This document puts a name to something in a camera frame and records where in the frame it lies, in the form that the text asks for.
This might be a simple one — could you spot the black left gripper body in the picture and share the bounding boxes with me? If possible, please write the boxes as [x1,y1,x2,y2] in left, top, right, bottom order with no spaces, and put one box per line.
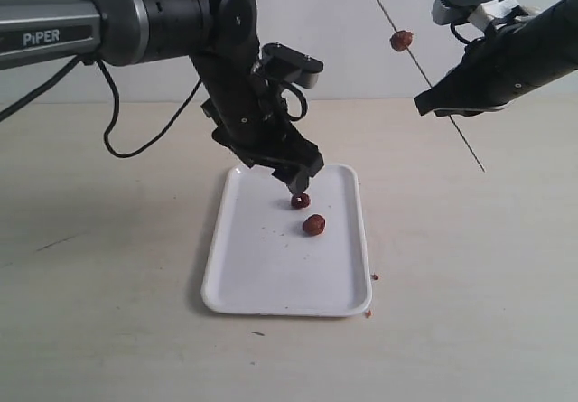
[201,99,319,170]

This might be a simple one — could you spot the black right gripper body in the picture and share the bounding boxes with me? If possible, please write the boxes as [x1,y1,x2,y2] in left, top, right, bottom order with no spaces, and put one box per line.
[451,35,537,108]

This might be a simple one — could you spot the dark red hawthorn berry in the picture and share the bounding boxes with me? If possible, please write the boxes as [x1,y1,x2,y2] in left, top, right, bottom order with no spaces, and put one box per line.
[290,193,311,210]
[389,30,414,52]
[302,214,326,236]

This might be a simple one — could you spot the thin metal skewer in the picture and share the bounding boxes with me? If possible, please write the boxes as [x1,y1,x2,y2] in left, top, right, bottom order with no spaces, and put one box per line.
[375,0,486,173]

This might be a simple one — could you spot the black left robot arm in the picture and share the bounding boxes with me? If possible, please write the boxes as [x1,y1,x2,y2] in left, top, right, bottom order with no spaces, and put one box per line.
[1,0,323,194]

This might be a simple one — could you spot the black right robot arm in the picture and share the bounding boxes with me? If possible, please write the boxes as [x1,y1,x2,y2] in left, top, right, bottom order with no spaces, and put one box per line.
[414,0,577,117]

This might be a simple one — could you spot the white rectangular plastic tray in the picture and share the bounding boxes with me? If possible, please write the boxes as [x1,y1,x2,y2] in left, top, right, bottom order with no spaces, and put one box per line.
[200,164,372,318]

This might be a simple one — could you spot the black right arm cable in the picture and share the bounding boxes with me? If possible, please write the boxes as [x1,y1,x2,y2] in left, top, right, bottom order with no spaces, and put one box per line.
[450,22,487,49]

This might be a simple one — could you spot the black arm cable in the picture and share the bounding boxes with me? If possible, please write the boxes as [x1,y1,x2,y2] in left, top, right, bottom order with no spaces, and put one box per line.
[450,22,487,49]
[0,56,204,159]

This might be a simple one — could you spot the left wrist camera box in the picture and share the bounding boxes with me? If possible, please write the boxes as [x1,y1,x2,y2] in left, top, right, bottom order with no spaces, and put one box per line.
[261,42,324,89]

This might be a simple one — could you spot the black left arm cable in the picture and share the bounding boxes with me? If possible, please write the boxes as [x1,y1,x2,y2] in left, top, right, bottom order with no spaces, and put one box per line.
[0,56,204,159]

